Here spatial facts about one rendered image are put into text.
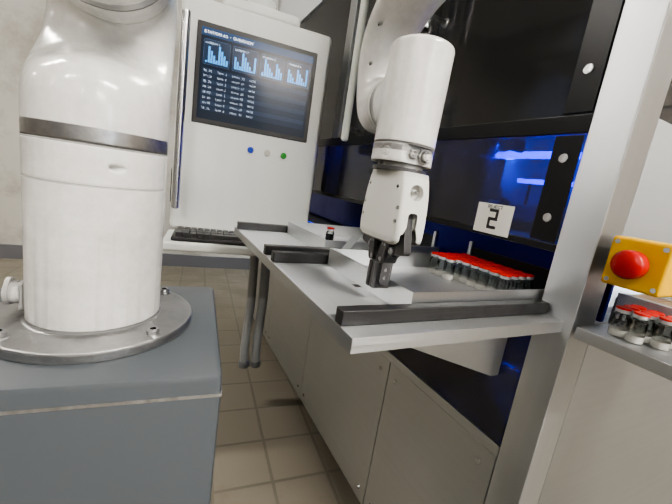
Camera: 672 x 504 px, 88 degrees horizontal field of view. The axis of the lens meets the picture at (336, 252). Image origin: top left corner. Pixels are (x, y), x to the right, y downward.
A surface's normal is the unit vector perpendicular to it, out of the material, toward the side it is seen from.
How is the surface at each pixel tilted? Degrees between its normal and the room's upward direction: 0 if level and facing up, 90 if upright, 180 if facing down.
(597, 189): 90
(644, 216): 90
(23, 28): 90
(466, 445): 90
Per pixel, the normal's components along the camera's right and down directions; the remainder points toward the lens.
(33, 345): 0.15, -0.97
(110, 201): 0.62, 0.24
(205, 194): 0.33, 0.23
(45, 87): -0.08, 0.11
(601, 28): -0.89, -0.04
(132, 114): 0.85, 0.15
